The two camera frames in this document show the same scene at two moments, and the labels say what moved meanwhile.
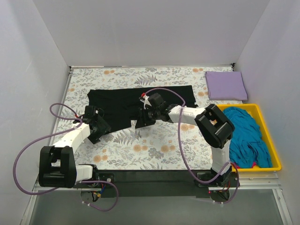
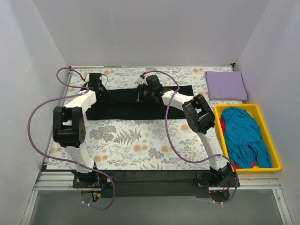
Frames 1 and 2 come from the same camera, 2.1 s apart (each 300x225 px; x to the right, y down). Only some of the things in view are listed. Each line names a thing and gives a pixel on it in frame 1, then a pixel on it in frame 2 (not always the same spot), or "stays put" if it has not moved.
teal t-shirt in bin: x=248 y=146 stays put
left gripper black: x=99 y=129 to x=103 y=93
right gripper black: x=143 y=117 to x=141 y=94
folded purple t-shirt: x=226 y=86 stays put
